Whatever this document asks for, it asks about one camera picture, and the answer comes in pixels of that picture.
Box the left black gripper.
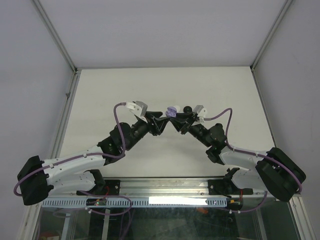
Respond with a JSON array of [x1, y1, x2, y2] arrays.
[[125, 111, 170, 151]]

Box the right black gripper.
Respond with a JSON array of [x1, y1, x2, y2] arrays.
[[169, 110, 212, 148]]

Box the purple earbud case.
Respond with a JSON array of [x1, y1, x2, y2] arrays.
[[165, 106, 178, 118]]

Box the black earbud case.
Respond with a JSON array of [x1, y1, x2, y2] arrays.
[[183, 105, 193, 113]]

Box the white earbud case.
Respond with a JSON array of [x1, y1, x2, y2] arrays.
[[174, 105, 181, 113]]

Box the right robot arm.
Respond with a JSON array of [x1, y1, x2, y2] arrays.
[[165, 108, 306, 202]]

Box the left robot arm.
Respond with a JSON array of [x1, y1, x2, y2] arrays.
[[13, 111, 169, 206]]

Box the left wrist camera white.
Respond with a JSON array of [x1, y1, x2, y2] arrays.
[[125, 101, 148, 118]]

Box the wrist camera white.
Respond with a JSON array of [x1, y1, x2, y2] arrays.
[[192, 105, 208, 123], [125, 101, 148, 118]]

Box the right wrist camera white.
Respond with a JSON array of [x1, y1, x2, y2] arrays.
[[192, 105, 208, 123]]

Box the aluminium front rail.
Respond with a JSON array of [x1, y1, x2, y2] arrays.
[[99, 176, 301, 200]]

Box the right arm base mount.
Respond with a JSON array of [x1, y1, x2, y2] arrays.
[[207, 167, 254, 198]]

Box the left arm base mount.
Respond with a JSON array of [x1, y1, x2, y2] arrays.
[[76, 169, 121, 196]]

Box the slotted cable duct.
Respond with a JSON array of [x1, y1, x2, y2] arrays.
[[41, 196, 227, 209]]

